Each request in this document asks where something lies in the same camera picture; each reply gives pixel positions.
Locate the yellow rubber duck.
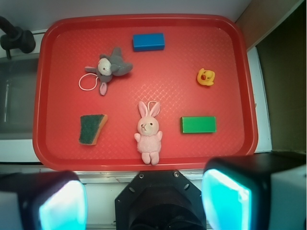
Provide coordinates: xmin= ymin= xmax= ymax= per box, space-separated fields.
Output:
xmin=197 ymin=68 xmax=215 ymax=86

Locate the metal sink basin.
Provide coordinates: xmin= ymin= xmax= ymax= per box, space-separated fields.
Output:
xmin=0 ymin=54 xmax=39 ymax=140

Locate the blue block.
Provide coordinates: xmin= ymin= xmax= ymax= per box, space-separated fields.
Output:
xmin=132 ymin=33 xmax=165 ymax=52

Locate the green block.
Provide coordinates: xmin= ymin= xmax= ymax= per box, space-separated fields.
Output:
xmin=180 ymin=116 xmax=217 ymax=134

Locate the green and yellow sponge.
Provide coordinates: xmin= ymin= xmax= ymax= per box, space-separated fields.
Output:
xmin=79 ymin=114 xmax=108 ymax=145

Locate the red plastic tray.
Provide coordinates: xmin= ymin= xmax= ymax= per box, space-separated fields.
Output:
xmin=33 ymin=14 xmax=258 ymax=171

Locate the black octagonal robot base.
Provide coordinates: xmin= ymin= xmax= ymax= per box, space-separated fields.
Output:
xmin=115 ymin=171 xmax=207 ymax=230

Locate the grey plush mouse toy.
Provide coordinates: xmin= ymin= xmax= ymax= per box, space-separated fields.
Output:
xmin=78 ymin=47 xmax=133 ymax=96

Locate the pink plush bunny toy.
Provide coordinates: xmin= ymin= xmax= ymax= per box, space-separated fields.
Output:
xmin=134 ymin=101 xmax=163 ymax=165

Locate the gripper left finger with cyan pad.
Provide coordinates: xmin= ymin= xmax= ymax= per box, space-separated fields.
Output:
xmin=0 ymin=171 xmax=88 ymax=230

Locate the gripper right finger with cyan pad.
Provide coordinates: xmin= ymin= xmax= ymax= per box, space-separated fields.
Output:
xmin=201 ymin=151 xmax=307 ymax=230

